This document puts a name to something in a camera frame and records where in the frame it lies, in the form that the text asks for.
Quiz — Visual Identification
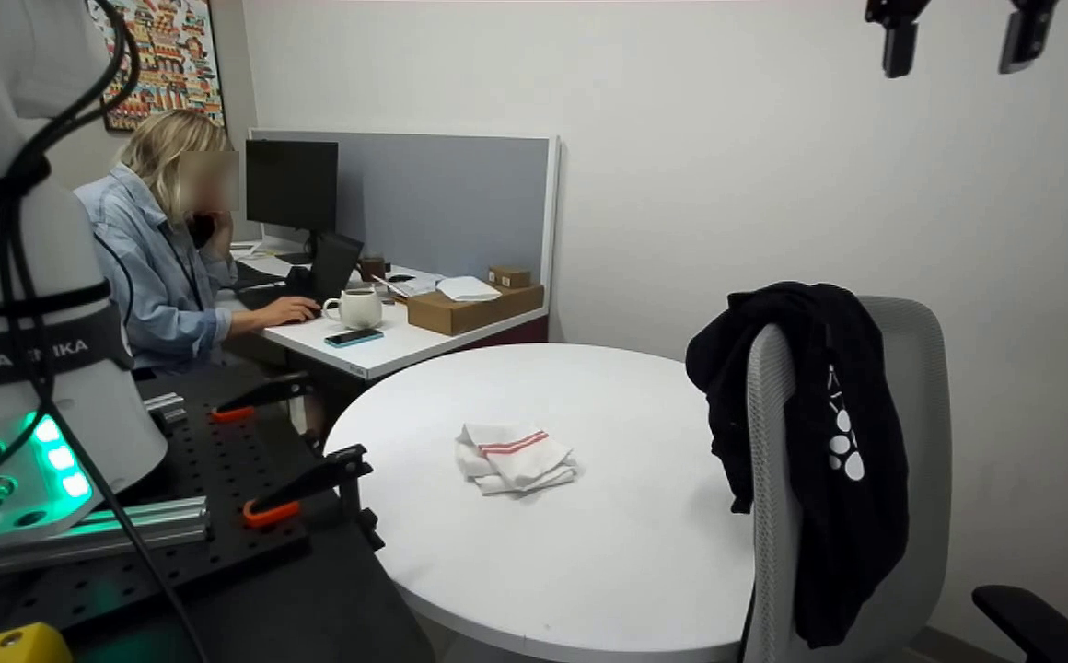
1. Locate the black t-shirt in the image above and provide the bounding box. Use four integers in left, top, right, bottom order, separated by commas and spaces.
681, 280, 913, 653

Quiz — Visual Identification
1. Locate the grey office chair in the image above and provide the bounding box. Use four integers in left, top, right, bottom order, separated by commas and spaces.
735, 289, 959, 663

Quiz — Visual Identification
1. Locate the black chair armrest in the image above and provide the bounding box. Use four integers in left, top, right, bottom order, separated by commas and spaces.
968, 583, 1068, 663

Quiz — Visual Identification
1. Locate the blonde woman in denim shirt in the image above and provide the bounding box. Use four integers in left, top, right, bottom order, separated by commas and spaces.
69, 106, 323, 375

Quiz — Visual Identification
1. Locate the small cardboard box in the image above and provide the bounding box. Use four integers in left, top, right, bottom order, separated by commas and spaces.
486, 260, 536, 294

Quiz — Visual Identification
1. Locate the white paper sheet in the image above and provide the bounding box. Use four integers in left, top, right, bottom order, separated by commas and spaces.
433, 273, 506, 305

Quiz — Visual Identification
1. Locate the flat open cardboard box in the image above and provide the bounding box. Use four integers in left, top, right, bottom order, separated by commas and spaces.
404, 280, 550, 340

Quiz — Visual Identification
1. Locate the white towel with red stripes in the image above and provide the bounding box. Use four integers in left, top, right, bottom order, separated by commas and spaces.
453, 419, 584, 499

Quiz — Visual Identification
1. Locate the white office desk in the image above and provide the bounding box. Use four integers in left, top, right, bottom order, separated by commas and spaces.
207, 235, 552, 388

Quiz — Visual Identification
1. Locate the white ceramic mug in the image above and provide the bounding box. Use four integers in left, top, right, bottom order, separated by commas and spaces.
322, 282, 388, 335

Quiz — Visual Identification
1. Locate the black computer monitor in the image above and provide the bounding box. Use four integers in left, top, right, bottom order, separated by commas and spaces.
244, 137, 342, 238

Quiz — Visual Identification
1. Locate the black laptop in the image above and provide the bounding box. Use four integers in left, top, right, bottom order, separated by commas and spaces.
234, 227, 369, 325

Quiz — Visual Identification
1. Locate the black orange bar clamp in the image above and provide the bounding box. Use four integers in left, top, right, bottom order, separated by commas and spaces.
234, 442, 379, 534
207, 370, 312, 431

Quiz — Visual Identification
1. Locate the black perforated mounting board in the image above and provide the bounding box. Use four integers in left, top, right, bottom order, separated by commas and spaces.
0, 365, 373, 644

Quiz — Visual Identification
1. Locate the yellow plastic object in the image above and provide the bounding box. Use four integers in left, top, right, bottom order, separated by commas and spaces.
0, 620, 76, 663

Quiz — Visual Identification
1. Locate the grey partition panel white frame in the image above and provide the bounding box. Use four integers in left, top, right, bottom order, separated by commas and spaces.
248, 124, 563, 288

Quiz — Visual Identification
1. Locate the colourful framed wall picture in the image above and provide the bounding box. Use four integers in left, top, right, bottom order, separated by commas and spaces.
86, 0, 228, 137

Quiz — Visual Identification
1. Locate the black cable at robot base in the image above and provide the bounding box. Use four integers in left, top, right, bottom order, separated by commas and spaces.
0, 0, 212, 663

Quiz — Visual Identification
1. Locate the aluminium extrusion rail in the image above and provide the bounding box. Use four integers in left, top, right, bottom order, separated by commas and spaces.
0, 494, 212, 583

